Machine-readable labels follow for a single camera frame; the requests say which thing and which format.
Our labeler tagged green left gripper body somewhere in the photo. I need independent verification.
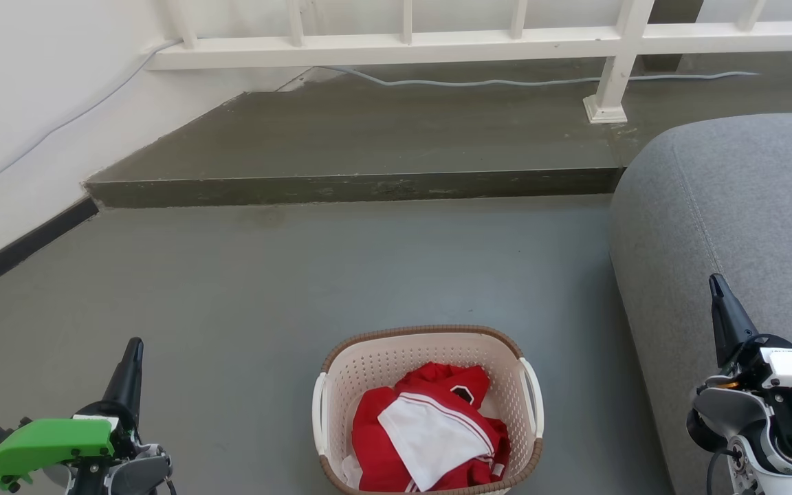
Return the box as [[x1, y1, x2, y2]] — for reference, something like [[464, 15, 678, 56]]
[[0, 412, 139, 491]]

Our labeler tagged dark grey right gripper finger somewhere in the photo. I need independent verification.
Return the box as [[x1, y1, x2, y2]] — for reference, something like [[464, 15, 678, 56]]
[[709, 274, 760, 369]]

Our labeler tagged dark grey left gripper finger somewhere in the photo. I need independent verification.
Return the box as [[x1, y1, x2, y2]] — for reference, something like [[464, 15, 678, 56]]
[[100, 337, 145, 431]]

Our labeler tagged beige perforated laundry basket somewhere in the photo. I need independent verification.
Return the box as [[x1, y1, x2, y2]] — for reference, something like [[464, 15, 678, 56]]
[[311, 324, 546, 495]]

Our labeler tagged grey fabric sofa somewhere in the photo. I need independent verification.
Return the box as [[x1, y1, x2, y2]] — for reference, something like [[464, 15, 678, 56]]
[[608, 113, 792, 495]]

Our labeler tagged black baseboard strip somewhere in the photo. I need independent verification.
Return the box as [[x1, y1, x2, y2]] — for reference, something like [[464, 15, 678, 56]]
[[0, 197, 100, 305]]

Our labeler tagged white paper towel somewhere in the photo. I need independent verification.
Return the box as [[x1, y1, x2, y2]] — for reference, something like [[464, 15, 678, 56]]
[[341, 454, 364, 491]]

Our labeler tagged red white sports jersey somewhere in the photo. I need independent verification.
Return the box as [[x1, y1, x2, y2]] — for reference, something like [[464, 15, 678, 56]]
[[351, 362, 512, 494]]

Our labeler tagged raised concrete step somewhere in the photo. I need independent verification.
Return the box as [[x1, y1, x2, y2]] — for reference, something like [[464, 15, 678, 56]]
[[82, 52, 792, 210]]

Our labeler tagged white wooden railing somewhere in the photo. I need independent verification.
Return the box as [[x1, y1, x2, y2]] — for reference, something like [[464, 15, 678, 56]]
[[147, 0, 792, 125]]

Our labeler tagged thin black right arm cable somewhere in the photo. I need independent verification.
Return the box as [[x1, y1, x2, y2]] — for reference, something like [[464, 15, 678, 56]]
[[733, 333, 792, 369]]

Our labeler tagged thin grey cable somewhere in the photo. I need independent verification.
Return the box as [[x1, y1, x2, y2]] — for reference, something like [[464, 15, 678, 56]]
[[0, 40, 760, 201]]

